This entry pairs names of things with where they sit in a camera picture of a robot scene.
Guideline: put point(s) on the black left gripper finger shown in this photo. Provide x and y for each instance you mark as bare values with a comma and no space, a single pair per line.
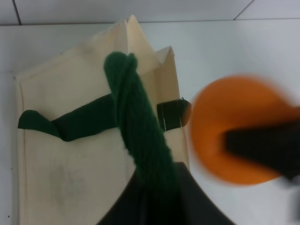
190,205

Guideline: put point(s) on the orange with stem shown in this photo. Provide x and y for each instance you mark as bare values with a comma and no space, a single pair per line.
237,101

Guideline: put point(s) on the white linen bag green handles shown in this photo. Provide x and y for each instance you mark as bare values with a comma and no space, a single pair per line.
77,182

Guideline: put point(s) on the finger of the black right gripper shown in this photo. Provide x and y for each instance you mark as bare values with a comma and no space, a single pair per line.
276,147

